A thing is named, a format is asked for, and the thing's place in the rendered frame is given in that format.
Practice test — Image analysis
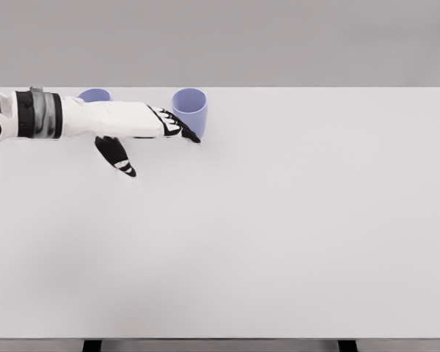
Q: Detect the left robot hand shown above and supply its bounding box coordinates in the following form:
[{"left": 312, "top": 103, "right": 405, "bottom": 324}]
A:
[{"left": 91, "top": 100, "right": 202, "bottom": 179}]

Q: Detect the lavender blue cup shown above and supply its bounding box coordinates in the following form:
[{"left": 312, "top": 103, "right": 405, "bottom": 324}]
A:
[
  {"left": 171, "top": 87, "right": 208, "bottom": 139},
  {"left": 76, "top": 88, "right": 111, "bottom": 103}
]

